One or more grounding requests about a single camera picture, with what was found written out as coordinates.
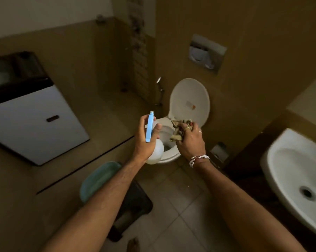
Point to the chrome flush plate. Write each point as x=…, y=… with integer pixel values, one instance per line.
x=206, y=53

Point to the person's left hand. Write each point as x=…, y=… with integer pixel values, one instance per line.
x=141, y=146

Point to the white spray bottle blue trigger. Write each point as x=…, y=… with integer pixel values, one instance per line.
x=155, y=152

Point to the white toilet lid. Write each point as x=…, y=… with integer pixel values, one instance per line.
x=189, y=97

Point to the person's right forearm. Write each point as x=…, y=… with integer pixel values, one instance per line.
x=242, y=209

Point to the person's right hand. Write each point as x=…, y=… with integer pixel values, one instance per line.
x=192, y=144

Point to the person's left forearm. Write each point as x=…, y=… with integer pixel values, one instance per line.
x=100, y=204

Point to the white toilet bowl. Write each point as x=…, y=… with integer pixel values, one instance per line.
x=168, y=152

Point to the person's left thumb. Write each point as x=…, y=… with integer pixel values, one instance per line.
x=156, y=131

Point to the brown cleaning cloth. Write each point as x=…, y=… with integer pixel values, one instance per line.
x=176, y=129

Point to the person's right fingers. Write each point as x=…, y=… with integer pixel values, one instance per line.
x=192, y=128

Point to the teal plastic tub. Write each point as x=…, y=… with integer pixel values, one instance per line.
x=97, y=179

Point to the white wash basin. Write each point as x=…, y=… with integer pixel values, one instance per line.
x=289, y=165

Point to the chrome bidet sprayer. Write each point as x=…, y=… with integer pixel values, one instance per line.
x=160, y=89

